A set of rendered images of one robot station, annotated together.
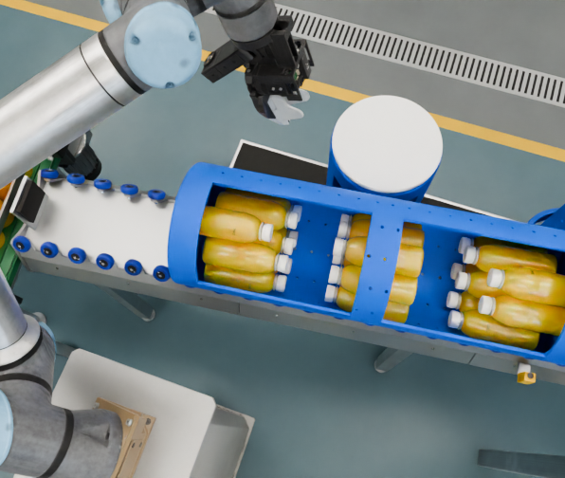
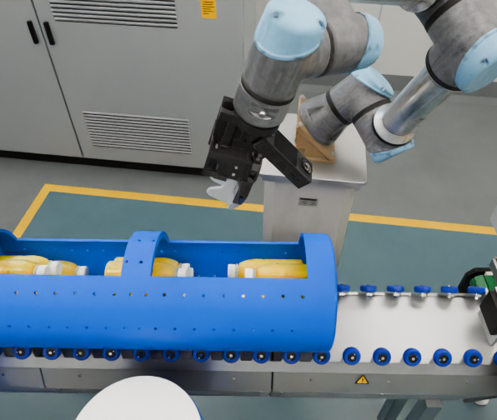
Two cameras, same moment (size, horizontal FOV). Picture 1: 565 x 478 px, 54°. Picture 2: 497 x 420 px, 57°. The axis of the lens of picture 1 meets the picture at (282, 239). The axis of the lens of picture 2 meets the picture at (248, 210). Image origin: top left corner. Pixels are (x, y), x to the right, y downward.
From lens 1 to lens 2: 1.09 m
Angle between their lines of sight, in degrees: 63
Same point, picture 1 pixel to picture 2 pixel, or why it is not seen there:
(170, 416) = not seen: hidden behind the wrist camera
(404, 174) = (116, 399)
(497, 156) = not seen: outside the picture
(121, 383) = (323, 171)
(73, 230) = (443, 318)
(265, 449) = not seen: hidden behind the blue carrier
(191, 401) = (273, 170)
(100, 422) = (317, 118)
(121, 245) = (391, 313)
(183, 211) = (323, 247)
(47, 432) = (338, 91)
